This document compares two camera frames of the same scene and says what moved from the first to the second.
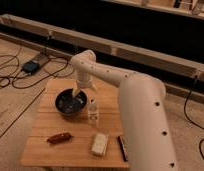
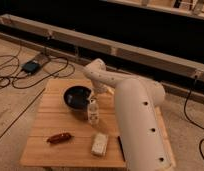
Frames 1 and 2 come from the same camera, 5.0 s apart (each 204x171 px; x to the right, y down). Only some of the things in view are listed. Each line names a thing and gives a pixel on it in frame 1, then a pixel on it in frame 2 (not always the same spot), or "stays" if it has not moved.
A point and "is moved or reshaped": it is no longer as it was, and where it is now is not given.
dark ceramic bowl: (69, 105) is moved or reshaped
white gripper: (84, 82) -> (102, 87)
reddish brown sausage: (60, 138) stays
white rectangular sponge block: (99, 144) stays
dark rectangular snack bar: (123, 149) stays
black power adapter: (30, 66) stays
